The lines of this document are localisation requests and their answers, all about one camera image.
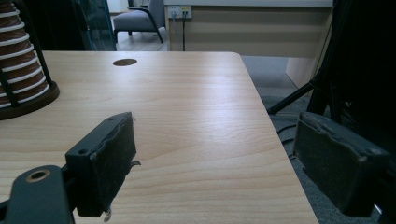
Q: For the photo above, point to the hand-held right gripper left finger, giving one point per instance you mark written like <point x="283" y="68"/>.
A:
<point x="99" y="168"/>

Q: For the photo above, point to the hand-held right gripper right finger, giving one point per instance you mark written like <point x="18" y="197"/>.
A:
<point x="336" y="161"/>

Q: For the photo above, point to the black tripod stand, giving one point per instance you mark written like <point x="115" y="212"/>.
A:
<point x="289" y="99"/>

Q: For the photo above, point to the tall stack of brown cups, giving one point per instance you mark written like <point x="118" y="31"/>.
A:
<point x="18" y="56"/>

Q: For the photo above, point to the dark glass cabinet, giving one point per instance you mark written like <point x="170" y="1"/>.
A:
<point x="96" y="25"/>

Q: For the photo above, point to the grey armchair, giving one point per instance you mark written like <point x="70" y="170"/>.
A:
<point x="137" y="20"/>

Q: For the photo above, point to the light wooden counter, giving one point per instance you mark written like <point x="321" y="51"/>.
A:
<point x="249" y="31"/>

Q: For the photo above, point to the white wall power outlet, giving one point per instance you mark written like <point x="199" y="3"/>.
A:
<point x="179" y="11"/>

